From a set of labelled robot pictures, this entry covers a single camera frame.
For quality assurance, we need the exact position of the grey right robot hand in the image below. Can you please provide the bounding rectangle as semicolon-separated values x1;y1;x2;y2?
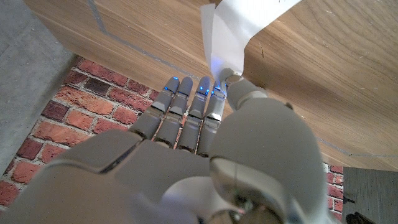
0;68;340;224

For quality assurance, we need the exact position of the white receipt paper strip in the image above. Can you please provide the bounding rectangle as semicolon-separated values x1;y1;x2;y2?
200;0;302;91

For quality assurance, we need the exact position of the red brick printed backdrop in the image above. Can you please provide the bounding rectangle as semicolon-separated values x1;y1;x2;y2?
0;55;345;222

